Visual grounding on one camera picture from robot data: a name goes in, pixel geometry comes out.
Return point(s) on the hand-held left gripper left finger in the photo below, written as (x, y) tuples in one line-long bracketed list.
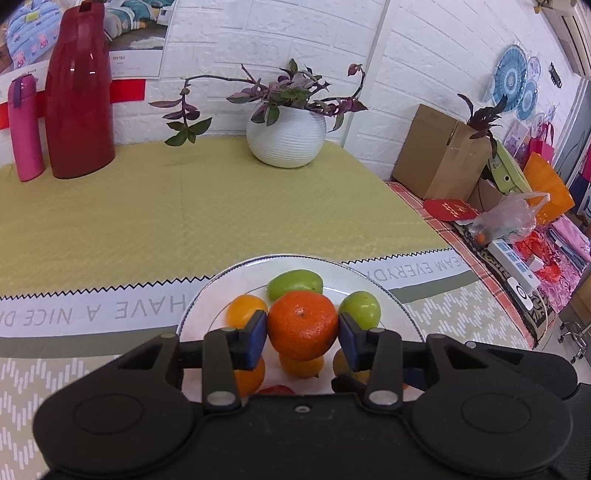
[(256, 339)]

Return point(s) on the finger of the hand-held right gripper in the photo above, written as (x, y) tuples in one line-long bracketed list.
[(415, 377), (346, 384)]

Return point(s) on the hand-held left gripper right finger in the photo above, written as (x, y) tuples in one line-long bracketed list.
[(348, 339)]

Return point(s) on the small yellow green fruit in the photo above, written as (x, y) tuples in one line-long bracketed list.
[(341, 362)]

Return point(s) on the yellow orange citrus fruit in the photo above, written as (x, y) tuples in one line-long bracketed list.
[(244, 311)]

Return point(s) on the green apple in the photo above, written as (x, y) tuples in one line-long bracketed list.
[(362, 308)]

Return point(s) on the round orange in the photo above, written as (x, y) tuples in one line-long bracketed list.
[(251, 376), (300, 367)]

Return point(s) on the reddish orange tangerine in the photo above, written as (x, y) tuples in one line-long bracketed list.
[(302, 324)]

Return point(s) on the red apple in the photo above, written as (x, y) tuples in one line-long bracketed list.
[(275, 390)]

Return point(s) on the white plate with dark rim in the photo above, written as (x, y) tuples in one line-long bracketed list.
[(212, 304)]

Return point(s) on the green mango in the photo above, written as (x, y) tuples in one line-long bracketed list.
[(294, 284)]

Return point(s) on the office chair base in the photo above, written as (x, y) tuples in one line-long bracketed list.
[(575, 341)]

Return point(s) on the white power strip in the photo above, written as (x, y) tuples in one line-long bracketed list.
[(517, 274)]

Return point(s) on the pink fabric pile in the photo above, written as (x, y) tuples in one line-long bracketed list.
[(572, 240)]

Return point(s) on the olive green tablecloth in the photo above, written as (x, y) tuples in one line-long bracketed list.
[(184, 217)]

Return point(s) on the red plaid cloth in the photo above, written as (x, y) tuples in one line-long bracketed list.
[(413, 203)]

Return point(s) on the clear plastic bag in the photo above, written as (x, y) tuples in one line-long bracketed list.
[(508, 217)]

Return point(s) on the red envelope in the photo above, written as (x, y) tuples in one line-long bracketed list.
[(450, 210)]

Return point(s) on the orange bag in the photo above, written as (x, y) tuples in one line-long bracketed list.
[(549, 189)]

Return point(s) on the beige chevron cloth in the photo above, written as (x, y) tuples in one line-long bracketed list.
[(69, 369)]

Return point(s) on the purple plant in white pot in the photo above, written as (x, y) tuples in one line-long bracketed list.
[(286, 138)]

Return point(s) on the green box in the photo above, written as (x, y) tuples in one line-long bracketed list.
[(508, 166)]

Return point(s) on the brown cardboard box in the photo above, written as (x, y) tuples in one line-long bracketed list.
[(434, 152)]

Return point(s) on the pink gift bag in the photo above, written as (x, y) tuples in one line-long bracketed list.
[(542, 143)]

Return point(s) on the dark purple leafy plant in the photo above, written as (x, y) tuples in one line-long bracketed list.
[(482, 117)]

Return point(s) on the small blue decorative plate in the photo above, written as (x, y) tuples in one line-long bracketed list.
[(527, 101), (534, 68)]

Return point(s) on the large blue decorative plate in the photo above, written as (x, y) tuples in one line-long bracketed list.
[(510, 76)]

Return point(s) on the red thermos jug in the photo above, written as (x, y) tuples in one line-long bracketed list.
[(78, 92)]

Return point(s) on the pink bottle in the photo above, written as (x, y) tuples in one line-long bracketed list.
[(25, 129)]

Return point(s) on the white air conditioner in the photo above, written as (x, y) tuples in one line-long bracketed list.
[(572, 32)]

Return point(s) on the red strip on wall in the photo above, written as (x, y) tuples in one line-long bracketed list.
[(129, 90)]

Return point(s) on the black wall hook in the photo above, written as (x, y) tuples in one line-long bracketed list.
[(555, 76)]

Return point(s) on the wall poster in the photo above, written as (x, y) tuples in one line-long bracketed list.
[(138, 55)]

